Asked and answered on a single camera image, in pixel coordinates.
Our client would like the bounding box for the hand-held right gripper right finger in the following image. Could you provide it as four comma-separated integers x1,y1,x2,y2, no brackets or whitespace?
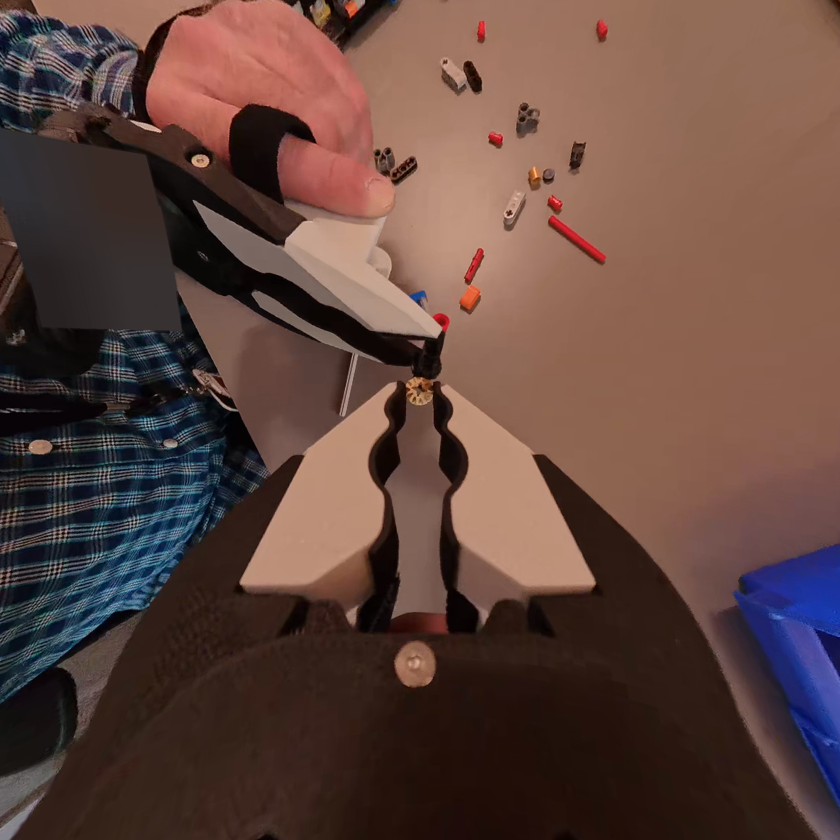
433,382,598,635

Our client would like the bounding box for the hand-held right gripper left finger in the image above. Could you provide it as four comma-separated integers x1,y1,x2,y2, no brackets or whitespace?
239,381,403,634

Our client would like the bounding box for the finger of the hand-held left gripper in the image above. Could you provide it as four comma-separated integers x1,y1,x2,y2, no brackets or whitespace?
193,199,446,342
249,289,434,368

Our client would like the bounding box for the black lego assembly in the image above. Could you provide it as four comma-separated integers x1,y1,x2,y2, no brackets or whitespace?
410,331,450,382

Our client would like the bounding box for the person's left forearm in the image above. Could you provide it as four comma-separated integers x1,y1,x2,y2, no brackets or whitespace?
0,10,148,132

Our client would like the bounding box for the black tray of lego parts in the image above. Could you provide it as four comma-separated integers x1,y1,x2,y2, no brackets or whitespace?
289,0,401,50

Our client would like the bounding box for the long red lego axle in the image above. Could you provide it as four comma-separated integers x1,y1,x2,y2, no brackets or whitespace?
548,215,607,265

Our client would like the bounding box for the person's left hand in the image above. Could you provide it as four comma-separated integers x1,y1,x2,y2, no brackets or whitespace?
146,0,396,219

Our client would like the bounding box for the metal key clip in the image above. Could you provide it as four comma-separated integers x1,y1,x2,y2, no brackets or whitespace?
192,367,238,413

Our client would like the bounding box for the person's plaid shirt torso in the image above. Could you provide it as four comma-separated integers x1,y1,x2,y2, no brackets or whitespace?
0,308,271,706

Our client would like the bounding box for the blue plastic bin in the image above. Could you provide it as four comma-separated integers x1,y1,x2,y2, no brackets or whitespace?
734,543,840,805

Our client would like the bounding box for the black wrist strap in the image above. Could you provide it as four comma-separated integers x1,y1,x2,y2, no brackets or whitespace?
131,5,211,129

